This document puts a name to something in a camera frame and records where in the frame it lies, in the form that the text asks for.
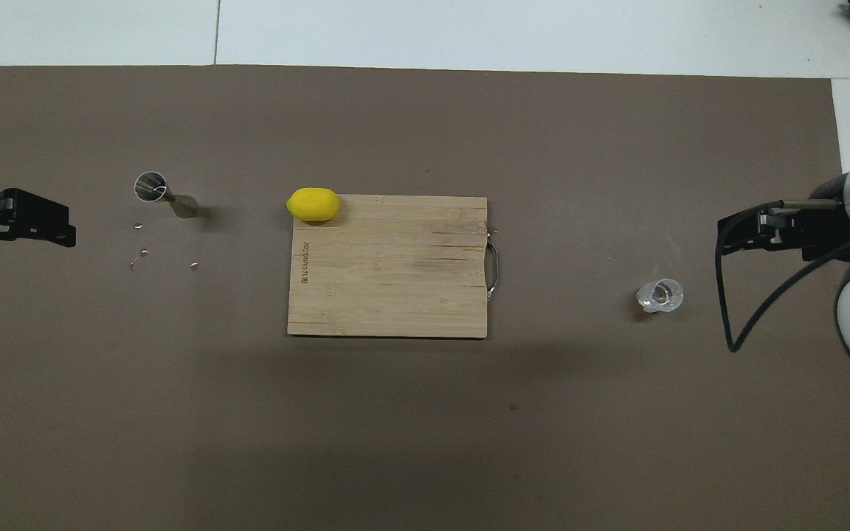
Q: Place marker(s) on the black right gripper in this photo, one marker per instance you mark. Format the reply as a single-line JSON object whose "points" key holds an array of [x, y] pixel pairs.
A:
{"points": [[831, 221]]}

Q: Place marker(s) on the small clear glass cup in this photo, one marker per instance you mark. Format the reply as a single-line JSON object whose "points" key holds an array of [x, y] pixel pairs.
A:
{"points": [[660, 296]]}

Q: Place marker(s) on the steel double jigger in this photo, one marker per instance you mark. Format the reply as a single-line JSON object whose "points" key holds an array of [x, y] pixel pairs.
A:
{"points": [[183, 206]]}

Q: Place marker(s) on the yellow lemon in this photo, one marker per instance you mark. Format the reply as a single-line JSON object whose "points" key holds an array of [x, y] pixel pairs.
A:
{"points": [[313, 204]]}

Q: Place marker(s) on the brown table mat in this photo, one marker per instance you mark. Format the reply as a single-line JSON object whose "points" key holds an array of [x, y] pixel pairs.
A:
{"points": [[543, 442]]}

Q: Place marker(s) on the bamboo cutting board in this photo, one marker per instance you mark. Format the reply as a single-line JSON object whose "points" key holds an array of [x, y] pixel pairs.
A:
{"points": [[388, 273]]}

